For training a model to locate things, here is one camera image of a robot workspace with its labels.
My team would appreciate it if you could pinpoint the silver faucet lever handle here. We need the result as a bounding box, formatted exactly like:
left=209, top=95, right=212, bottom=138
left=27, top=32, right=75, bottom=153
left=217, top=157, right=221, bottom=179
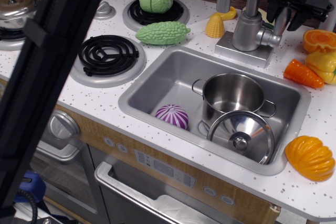
left=273, top=7, right=291, bottom=37

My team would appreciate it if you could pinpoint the orange toy orange half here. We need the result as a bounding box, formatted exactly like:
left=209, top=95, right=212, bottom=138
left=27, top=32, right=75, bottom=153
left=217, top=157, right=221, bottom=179
left=303, top=29, right=335, bottom=53

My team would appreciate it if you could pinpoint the silver toy faucet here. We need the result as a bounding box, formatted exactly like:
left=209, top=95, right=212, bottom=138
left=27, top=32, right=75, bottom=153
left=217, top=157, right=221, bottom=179
left=215, top=0, right=282, bottom=68

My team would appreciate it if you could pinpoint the yellow toy banana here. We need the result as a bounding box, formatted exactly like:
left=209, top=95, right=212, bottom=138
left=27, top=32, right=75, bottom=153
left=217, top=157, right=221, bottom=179
left=214, top=6, right=237, bottom=21

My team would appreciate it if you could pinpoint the orange toy carrot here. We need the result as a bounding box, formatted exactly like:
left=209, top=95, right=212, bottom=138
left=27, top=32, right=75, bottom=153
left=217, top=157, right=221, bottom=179
left=283, top=59, right=324, bottom=88

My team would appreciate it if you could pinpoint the yellow toy bell pepper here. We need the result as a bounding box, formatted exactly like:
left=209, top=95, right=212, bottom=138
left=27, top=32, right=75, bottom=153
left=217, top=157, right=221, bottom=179
left=305, top=52, right=335, bottom=84

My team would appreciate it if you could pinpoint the yellow toy corn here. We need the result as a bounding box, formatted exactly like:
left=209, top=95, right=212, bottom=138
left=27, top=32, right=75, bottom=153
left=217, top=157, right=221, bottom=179
left=205, top=14, right=225, bottom=38

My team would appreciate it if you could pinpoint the green toy bitter gourd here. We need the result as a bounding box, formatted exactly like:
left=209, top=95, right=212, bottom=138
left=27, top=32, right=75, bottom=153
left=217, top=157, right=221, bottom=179
left=135, top=21, right=191, bottom=45

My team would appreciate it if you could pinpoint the stainless steel pot lid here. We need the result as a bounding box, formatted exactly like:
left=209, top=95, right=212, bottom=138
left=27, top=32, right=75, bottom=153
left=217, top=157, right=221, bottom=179
left=207, top=111, right=275, bottom=164

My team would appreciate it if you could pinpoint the grey toy sink basin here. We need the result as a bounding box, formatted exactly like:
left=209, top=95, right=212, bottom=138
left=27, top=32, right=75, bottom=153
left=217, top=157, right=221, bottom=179
left=119, top=47, right=311, bottom=175

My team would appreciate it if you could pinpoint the orange toy pumpkin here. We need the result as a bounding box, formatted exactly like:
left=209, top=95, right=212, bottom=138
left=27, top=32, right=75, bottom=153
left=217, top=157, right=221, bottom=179
left=285, top=136, right=335, bottom=182

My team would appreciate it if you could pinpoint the black rear stove burner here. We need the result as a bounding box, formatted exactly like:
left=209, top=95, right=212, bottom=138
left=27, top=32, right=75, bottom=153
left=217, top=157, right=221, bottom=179
left=129, top=0, right=184, bottom=25

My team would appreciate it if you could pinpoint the black stove burner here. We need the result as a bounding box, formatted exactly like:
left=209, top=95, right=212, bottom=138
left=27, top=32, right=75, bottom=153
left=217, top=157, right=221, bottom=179
left=129, top=0, right=184, bottom=25
left=78, top=35, right=139, bottom=77

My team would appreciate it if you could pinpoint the purple toy onion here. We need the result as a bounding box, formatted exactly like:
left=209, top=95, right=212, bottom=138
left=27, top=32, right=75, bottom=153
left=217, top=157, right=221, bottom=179
left=155, top=104, right=189, bottom=130

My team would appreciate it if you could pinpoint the silver stove knob middle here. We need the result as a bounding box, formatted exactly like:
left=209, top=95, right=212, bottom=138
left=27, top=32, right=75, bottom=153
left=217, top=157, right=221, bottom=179
left=94, top=1, right=116, bottom=20

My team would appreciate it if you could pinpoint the black front stove burner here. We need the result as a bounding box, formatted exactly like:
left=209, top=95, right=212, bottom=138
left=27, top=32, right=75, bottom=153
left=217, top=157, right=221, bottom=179
left=78, top=35, right=139, bottom=77

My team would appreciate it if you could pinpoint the silver oven dial knob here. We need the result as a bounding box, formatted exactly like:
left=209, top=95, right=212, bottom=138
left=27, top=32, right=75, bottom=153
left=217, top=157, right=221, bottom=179
left=48, top=110, right=80, bottom=140

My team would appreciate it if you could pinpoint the lidded steel pot left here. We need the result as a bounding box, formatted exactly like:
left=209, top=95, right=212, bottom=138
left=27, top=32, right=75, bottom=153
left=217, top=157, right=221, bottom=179
left=1, top=0, right=41, bottom=30

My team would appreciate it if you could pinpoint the blue clamp tool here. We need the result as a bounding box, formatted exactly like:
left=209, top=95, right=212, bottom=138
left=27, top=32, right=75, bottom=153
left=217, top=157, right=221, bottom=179
left=19, top=171, right=46, bottom=203

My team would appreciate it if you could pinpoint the silver dishwasher door handle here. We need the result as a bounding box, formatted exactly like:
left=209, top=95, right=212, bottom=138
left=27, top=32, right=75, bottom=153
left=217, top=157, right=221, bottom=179
left=95, top=162, right=215, bottom=223

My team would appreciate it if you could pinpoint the black foreground frame post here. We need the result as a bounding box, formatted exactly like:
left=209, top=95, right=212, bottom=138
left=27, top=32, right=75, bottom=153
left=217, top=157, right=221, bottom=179
left=1, top=0, right=101, bottom=223

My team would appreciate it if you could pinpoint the silver oven door handle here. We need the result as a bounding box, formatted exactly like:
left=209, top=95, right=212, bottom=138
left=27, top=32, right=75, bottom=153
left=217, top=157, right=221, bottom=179
left=36, top=141, right=80, bottom=165

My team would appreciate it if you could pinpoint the black coiled cable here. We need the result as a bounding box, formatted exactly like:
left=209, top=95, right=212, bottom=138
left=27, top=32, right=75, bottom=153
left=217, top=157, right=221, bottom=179
left=18, top=191, right=38, bottom=224

